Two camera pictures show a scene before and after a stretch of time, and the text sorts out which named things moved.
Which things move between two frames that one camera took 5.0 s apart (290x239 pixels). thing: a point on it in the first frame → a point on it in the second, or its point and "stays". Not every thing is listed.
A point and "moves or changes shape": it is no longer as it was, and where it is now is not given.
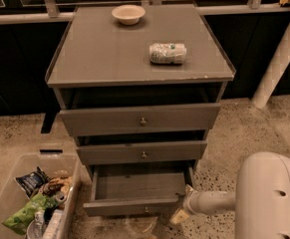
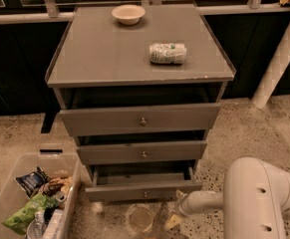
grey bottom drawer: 138,190 moves or changes shape
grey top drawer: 142,119 stays
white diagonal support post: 284,54 stays
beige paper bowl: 129,14 stays
